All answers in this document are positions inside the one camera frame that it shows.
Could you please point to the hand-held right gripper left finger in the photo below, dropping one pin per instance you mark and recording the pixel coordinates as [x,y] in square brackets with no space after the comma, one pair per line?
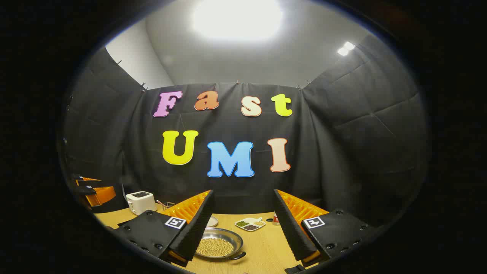
[198,228]

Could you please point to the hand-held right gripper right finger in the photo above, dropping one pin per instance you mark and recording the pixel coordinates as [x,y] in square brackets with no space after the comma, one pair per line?
[291,228]

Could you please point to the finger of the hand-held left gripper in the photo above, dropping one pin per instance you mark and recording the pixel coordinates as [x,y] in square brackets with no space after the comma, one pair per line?
[78,177]
[86,190]

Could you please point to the stainless steel pot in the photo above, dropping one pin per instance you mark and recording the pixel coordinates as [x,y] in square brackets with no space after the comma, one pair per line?
[236,238]

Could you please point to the white round plate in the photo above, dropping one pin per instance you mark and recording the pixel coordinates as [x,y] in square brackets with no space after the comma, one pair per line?
[213,222]

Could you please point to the clear water bottle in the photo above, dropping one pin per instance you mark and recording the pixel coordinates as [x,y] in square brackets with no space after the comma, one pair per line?
[276,219]

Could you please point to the pile of soybeans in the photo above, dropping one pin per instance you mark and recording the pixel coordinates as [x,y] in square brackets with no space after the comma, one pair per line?
[215,247]

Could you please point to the white divided bean dish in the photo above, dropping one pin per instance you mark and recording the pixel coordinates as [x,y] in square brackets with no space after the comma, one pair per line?
[250,224]

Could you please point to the white toaster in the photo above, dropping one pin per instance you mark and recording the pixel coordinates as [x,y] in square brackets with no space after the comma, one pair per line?
[140,202]

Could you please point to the black backdrop cloth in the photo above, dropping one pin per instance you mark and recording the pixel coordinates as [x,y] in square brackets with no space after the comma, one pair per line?
[323,152]

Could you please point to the small ceiling light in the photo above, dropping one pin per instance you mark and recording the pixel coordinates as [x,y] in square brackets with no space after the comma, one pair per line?
[345,48]

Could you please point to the large ceiling light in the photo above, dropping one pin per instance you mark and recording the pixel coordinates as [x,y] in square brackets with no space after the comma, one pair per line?
[237,17]

